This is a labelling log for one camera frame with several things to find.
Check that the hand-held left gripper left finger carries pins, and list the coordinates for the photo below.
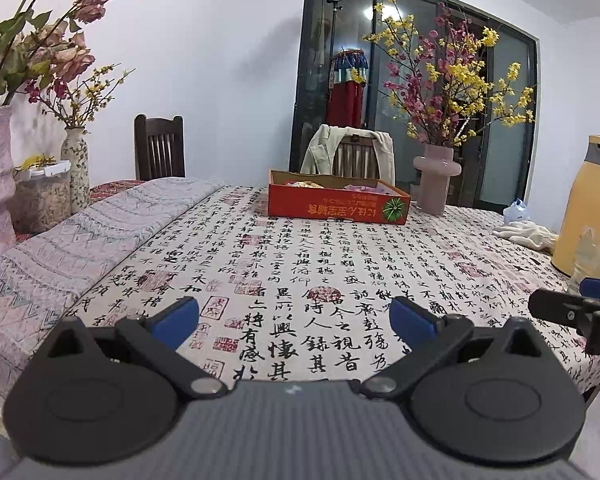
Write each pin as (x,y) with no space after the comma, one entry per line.
(177,321)

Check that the floral ceramic vase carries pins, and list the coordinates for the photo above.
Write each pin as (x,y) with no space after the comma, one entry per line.
(75,170)

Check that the red cardboard box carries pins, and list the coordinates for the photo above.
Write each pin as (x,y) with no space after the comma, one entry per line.
(330,207)

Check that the yellow flower sprig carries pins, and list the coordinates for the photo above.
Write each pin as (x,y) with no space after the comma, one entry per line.
(36,162)

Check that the clear glass cup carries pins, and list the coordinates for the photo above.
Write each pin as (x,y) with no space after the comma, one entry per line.
(590,265)

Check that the yellow thermos bottle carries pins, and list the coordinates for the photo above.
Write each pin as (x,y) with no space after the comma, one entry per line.
(587,200)

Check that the pink glass vase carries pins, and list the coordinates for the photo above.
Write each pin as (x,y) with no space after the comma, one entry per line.
(436,180)

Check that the red hanging garment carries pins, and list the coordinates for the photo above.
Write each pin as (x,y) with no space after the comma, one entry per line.
(350,95)

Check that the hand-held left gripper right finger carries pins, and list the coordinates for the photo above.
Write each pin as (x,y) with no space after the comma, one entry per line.
(411,318)

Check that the beige jacket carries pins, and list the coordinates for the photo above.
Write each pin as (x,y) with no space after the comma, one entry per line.
(320,152)

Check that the thin yellow blossom branches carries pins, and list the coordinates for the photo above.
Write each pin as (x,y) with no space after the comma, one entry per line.
(87,95)

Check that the striped pink grey blanket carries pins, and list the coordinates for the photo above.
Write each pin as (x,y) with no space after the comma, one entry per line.
(80,250)

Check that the red patterned cloth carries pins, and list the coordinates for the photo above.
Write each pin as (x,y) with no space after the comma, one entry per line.
(111,190)

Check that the yellow and pink blossom branches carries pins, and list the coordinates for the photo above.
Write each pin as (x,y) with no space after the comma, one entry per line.
(440,85)

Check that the brown slatted wooden chair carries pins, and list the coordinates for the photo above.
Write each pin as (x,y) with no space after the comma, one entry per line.
(355,157)

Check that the dried pink rose bouquet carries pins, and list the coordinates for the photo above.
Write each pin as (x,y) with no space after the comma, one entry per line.
(55,50)

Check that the blue and white plastic bag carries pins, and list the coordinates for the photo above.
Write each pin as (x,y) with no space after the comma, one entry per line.
(517,210)

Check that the white work gloves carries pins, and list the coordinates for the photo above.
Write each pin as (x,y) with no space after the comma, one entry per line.
(525,235)

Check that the dark wooden chair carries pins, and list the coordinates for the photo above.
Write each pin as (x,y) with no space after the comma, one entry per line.
(159,147)

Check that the pile of snack packets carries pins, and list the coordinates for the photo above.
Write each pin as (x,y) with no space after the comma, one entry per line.
(305,184)

